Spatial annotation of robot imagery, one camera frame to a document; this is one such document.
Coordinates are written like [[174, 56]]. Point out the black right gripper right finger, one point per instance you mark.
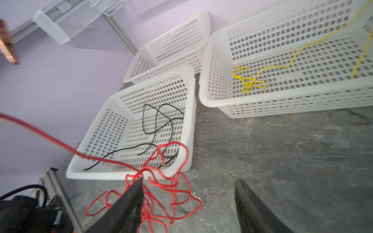
[[253, 214]]

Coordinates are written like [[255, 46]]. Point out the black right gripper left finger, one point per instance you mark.
[[125, 215]]

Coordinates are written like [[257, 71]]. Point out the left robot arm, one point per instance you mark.
[[23, 214]]

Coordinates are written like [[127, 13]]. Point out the white basket front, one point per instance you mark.
[[151, 123]]

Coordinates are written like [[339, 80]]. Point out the white basket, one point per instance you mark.
[[298, 56], [151, 123], [183, 45]]

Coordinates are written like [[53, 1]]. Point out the white basket back right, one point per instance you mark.
[[298, 56]]

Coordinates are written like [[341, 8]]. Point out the white basket back left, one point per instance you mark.
[[183, 45]]

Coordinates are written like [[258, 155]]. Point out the white mesh wall box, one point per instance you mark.
[[63, 20]]

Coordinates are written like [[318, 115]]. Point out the wire mesh wall shelf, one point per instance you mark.
[[108, 7]]

